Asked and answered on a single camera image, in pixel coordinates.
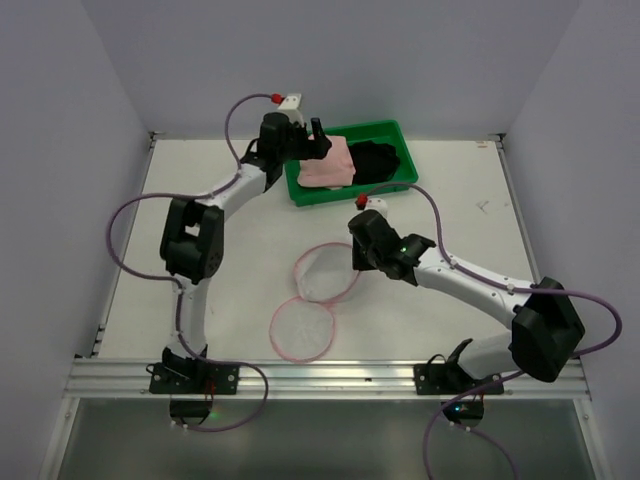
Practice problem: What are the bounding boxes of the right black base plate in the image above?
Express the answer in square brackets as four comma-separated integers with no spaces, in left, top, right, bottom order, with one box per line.
[413,339,504,396]

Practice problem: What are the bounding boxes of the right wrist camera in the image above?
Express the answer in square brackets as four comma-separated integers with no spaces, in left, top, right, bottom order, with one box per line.
[355,194,388,218]

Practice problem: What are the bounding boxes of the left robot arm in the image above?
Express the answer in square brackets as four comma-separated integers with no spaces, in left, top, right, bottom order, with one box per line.
[160,112,331,377]

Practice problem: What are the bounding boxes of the white pink mesh laundry bag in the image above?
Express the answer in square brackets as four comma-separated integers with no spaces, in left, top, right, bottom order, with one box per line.
[268,241,359,364]

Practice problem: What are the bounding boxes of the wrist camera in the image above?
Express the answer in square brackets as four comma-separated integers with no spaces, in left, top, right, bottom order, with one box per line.
[277,93,306,126]
[355,194,388,218]

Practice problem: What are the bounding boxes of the aluminium mounting rail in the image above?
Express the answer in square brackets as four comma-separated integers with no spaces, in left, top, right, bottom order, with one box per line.
[63,359,590,400]

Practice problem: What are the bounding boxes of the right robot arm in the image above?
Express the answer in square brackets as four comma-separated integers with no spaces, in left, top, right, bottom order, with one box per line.
[348,210,585,393]

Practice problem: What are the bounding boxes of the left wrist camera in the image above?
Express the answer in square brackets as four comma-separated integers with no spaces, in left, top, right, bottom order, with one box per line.
[277,93,306,126]

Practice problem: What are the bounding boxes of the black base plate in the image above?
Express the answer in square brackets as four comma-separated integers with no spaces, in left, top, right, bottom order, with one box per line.
[146,348,239,395]
[413,339,504,396]

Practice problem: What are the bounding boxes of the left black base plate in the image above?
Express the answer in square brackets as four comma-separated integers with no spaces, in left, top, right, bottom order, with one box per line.
[146,348,239,395]

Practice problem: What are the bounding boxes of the black bra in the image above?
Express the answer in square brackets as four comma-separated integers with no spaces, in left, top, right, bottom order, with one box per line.
[349,141,400,185]

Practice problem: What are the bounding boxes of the green plastic tray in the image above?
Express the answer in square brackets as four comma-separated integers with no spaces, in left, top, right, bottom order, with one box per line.
[284,120,419,207]

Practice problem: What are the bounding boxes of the pink bra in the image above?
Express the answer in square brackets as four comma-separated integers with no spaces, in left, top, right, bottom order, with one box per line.
[297,136,356,189]

